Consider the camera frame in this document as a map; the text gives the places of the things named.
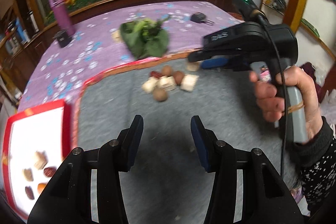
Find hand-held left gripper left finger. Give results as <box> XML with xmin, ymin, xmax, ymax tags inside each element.
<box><xmin>28</xmin><ymin>114</ymin><xmax>144</xmax><ymax>224</ymax></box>

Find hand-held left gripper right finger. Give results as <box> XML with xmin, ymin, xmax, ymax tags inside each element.
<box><xmin>190</xmin><ymin>115</ymin><xmax>302</xmax><ymax>224</ymax></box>

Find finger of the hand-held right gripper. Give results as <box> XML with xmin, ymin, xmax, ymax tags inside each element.
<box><xmin>201</xmin><ymin>57</ymin><xmax>252</xmax><ymax>70</ymax></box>
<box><xmin>188</xmin><ymin>48</ymin><xmax>238</xmax><ymax>63</ymax></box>

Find brown longan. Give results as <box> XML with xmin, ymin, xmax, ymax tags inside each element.
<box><xmin>161</xmin><ymin>65</ymin><xmax>174</xmax><ymax>77</ymax></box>
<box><xmin>172</xmin><ymin>70</ymin><xmax>185</xmax><ymax>85</ymax></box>
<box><xmin>153</xmin><ymin>88</ymin><xmax>168</xmax><ymax>103</ymax></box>

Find red box with white inside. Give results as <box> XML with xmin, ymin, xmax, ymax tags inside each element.
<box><xmin>3</xmin><ymin>98</ymin><xmax>75</xmax><ymax>219</ymax></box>

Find person's right forearm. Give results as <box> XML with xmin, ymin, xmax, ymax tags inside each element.
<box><xmin>293</xmin><ymin>116</ymin><xmax>336</xmax><ymax>216</ymax></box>

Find person's right hand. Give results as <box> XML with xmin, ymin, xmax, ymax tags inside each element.
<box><xmin>249</xmin><ymin>65</ymin><xmax>323</xmax><ymax>142</ymax></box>

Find grey felt mat red trim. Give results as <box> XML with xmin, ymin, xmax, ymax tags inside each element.
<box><xmin>71</xmin><ymin>52</ymin><xmax>302</xmax><ymax>224</ymax></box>

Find tools on shelf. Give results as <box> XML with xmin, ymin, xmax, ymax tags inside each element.
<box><xmin>265</xmin><ymin>0</ymin><xmax>286</xmax><ymax>10</ymax></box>

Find black car key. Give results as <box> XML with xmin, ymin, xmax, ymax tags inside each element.
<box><xmin>190</xmin><ymin>12</ymin><xmax>214</xmax><ymax>25</ymax></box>

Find dark red cloth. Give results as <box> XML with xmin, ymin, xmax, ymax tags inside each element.
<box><xmin>299</xmin><ymin>62</ymin><xmax>331</xmax><ymax>111</ymax></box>

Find green bok choy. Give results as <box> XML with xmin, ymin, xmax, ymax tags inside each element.
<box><xmin>119</xmin><ymin>15</ymin><xmax>170</xmax><ymax>59</ymax></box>

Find purple floral tablecloth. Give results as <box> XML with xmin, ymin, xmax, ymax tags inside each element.
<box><xmin>17</xmin><ymin>1</ymin><xmax>246</xmax><ymax>119</ymax></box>

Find small black square box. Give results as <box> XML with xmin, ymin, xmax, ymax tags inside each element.
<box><xmin>54</xmin><ymin>30</ymin><xmax>72</xmax><ymax>48</ymax></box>

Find purple thermos bottle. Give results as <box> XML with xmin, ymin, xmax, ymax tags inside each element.
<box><xmin>48</xmin><ymin>0</ymin><xmax>76</xmax><ymax>35</ymax></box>

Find steel thermos jug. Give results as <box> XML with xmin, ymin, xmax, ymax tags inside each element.
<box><xmin>26</xmin><ymin>11</ymin><xmax>40</xmax><ymax>33</ymax></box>

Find black cable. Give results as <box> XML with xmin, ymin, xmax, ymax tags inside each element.
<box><xmin>256</xmin><ymin>13</ymin><xmax>289</xmax><ymax>178</ymax></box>

